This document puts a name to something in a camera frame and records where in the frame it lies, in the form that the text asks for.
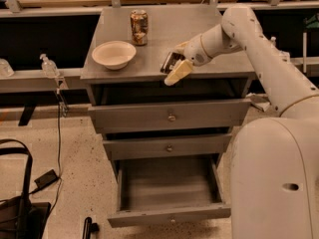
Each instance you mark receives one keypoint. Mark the black rxbar chocolate bar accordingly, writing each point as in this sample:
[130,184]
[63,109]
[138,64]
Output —
[170,61]

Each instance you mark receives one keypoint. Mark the clear water bottle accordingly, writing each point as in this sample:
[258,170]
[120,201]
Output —
[280,50]

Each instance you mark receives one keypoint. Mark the black bag with strap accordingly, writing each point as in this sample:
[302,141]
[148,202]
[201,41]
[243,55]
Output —
[19,217]

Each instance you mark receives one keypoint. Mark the small book on floor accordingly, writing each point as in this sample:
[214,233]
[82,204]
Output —
[259,102]

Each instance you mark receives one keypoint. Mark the grey bottom drawer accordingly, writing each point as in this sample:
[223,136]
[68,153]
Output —
[168,190]

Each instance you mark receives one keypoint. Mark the crushed soda can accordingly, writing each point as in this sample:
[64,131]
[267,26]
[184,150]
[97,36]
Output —
[140,26]

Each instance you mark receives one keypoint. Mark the black stand with pole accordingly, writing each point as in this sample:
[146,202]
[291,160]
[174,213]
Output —
[309,24]

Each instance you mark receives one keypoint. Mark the clear sanitizer pump bottle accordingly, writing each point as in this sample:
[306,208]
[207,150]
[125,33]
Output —
[49,67]

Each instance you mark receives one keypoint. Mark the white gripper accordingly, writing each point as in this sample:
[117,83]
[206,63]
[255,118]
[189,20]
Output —
[194,53]

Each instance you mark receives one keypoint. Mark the grey drawer cabinet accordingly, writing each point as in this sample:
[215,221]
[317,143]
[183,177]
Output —
[141,81]

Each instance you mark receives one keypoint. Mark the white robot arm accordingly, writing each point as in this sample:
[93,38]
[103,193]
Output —
[275,161]

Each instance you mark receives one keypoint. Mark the grey middle drawer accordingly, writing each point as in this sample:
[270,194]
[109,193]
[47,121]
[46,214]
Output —
[166,146]

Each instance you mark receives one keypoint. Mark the black power adapter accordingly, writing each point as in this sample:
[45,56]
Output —
[46,179]

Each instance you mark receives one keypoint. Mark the white bowl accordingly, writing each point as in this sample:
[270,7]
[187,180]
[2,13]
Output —
[114,55]

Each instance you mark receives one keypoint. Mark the black tool on floor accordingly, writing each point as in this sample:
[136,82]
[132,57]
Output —
[89,228]

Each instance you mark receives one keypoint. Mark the grey top drawer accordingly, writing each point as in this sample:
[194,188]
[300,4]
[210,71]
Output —
[167,116]

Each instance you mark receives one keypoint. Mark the grey drawer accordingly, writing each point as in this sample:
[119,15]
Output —
[166,146]
[168,190]
[167,116]

